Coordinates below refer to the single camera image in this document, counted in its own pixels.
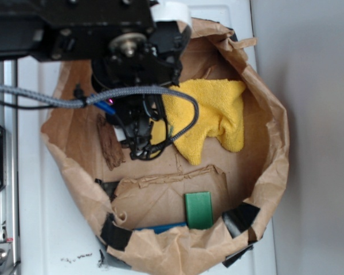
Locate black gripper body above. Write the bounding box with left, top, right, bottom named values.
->
left=108, top=95, right=168, bottom=160

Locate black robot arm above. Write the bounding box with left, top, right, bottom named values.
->
left=0, top=1, right=192, bottom=160

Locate yellow microfiber cloth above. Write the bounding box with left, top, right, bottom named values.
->
left=151, top=79, right=246, bottom=165

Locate brown paper bag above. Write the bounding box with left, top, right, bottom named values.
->
left=41, top=19, right=290, bottom=274

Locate green rectangular block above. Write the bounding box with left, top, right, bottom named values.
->
left=185, top=192, right=213, bottom=230

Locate blue flat block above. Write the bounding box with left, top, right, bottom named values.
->
left=135, top=222, right=187, bottom=234

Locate white plastic tray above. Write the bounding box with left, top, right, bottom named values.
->
left=17, top=1, right=277, bottom=274

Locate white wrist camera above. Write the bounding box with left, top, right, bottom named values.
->
left=114, top=128, right=126, bottom=142

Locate aluminium frame rail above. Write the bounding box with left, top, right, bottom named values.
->
left=0, top=60, right=21, bottom=275

